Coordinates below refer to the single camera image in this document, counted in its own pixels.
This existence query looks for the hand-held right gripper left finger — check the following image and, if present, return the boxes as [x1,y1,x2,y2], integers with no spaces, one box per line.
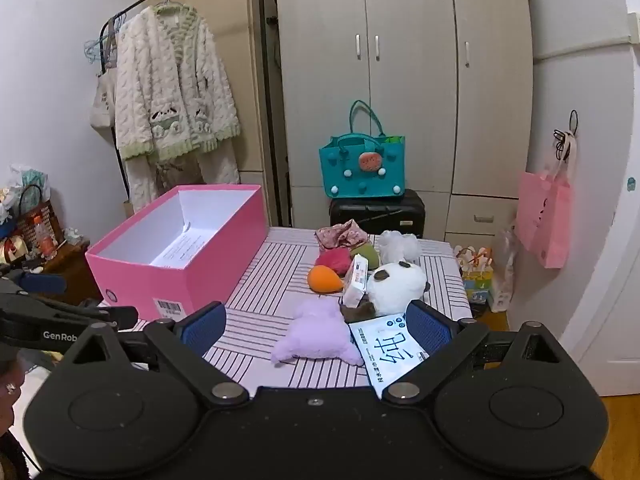
[52,301,250,407]

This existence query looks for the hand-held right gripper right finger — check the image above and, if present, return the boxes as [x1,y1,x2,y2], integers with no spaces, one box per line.
[381,300,576,406]

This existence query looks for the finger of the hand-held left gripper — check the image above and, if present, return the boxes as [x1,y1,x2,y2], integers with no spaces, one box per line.
[30,297,139,328]
[0,269,67,295]

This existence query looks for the white plush with brown patches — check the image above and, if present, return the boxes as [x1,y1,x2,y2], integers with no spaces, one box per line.
[340,260,432,323]

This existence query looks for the pink cardboard box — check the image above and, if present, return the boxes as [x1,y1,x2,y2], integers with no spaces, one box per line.
[85,185,268,322]

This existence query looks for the pink floral cloth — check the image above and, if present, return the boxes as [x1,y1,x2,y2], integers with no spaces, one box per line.
[316,219,368,251]

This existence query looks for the person's left hand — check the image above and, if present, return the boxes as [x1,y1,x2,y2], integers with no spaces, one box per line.
[0,357,25,411]

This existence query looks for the wooden nightstand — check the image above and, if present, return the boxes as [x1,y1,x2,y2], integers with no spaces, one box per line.
[42,240,104,307]

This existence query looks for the orange drink bottle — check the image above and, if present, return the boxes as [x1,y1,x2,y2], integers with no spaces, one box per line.
[35,224,57,260]

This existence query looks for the white wet wipes pack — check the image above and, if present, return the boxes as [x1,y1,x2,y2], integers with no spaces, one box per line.
[349,312,431,388]

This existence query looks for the colourful gift bag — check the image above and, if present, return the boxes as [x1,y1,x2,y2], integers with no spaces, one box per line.
[455,246,495,305]

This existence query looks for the brown woven basket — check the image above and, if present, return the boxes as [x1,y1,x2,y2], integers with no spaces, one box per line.
[17,185,66,261]

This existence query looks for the white printed paper sheet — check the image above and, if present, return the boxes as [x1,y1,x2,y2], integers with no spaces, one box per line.
[150,232,207,267]

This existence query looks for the small white carton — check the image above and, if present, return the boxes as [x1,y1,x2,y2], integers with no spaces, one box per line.
[342,254,370,308]

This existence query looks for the white fluffy plush toy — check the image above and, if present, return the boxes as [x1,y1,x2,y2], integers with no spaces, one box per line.
[376,230,422,265]

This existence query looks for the white flower bouquet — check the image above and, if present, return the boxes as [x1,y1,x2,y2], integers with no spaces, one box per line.
[0,187,21,227]

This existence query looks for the striped bed sheet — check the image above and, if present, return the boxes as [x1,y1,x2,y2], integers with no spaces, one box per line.
[97,226,478,391]

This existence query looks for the green plush toy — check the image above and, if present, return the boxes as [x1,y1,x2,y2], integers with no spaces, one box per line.
[349,241,382,270]

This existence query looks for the clear plastic bag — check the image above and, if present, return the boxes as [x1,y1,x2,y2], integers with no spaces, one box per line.
[487,225,518,313]

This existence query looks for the green printed plastic bag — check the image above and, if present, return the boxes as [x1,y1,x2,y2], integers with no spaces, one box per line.
[9,164,51,202]

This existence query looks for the purple plush toy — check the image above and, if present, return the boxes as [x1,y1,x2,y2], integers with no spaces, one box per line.
[271,297,365,367]

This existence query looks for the orange plush toy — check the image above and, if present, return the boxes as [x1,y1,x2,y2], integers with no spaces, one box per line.
[307,266,346,294]

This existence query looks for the red plush toy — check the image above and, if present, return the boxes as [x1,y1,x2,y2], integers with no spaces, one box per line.
[315,248,353,277]

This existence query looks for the black suitcase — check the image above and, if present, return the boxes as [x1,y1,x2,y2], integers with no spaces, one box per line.
[329,189,426,238]

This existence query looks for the pink paper bag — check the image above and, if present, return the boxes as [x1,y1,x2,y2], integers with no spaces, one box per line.
[515,132,573,269]

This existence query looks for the white fluffy pajama pants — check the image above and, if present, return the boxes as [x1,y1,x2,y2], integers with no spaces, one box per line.
[122,139,242,212]

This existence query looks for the teal felt handbag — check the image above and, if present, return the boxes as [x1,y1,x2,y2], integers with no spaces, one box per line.
[320,100,406,200]

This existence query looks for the white hanging tote bag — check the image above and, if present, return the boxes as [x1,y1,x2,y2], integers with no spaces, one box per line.
[90,67,119,137]

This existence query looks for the black clothes rack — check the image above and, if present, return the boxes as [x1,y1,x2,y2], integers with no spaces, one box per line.
[97,0,286,227]

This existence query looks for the beige wardrobe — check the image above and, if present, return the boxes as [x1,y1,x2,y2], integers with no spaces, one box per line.
[275,0,535,247]

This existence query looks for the blue clothes hangers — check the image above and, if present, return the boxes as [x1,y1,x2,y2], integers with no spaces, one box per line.
[84,14,127,67]

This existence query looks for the white door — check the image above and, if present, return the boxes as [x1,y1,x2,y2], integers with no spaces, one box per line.
[529,0,640,397]

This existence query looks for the black looped cord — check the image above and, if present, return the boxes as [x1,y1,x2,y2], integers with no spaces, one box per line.
[552,110,581,162]

